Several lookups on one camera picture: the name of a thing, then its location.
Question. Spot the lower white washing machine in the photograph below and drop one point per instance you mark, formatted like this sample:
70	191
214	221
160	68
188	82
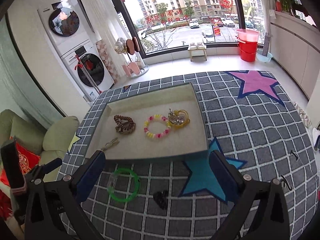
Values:
88	53

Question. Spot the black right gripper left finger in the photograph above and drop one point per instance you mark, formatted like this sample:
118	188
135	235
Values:
47	200

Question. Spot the red handled mop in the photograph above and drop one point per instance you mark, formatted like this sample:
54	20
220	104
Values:
84	70

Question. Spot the grey checked star blanket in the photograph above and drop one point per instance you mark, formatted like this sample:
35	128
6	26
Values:
254	129

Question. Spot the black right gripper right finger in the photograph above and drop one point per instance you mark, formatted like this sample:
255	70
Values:
271	220

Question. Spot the white cabinet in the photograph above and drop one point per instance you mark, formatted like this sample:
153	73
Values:
295	46

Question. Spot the checkered folded board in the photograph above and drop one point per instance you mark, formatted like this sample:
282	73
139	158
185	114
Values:
107	60

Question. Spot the green plastic bangle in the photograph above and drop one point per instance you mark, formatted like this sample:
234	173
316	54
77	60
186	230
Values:
123	185

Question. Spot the red cushion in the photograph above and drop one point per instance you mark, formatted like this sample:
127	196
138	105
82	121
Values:
17	162

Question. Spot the beige jewelry tray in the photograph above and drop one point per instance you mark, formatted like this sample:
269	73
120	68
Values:
148	140

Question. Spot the black hair claw clip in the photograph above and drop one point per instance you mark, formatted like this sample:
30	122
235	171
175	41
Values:
161	199

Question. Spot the light blue basin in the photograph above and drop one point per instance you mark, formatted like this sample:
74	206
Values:
260	57

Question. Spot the red bucket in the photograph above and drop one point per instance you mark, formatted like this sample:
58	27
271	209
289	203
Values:
247	50

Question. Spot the silver rhinestone hair clip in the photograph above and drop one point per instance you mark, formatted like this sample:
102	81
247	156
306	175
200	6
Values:
177	117

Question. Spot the upper white dryer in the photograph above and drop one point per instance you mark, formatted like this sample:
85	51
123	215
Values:
64	26

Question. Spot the pink basin on bucket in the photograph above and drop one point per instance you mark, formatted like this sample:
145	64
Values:
248	35

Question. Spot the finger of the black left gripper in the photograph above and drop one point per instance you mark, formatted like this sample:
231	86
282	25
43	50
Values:
39	171

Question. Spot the shoe drying rack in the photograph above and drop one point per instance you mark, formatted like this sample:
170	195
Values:
135	67

